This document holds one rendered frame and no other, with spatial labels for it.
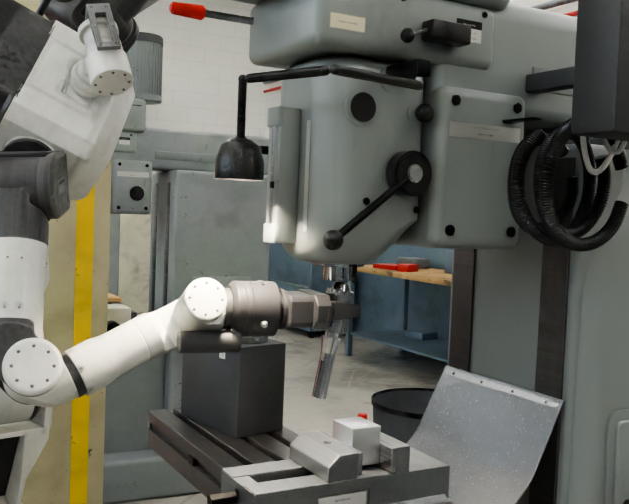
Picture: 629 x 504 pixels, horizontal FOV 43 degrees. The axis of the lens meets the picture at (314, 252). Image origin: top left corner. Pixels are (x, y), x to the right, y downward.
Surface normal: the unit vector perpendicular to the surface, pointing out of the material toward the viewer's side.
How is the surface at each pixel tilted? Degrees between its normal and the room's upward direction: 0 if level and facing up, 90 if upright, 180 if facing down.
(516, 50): 90
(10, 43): 58
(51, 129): 95
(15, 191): 71
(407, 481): 90
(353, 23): 90
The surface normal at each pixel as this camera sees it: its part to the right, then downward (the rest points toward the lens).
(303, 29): -0.87, -0.01
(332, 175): -0.17, 0.04
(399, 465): 0.49, 0.07
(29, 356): 0.34, -0.28
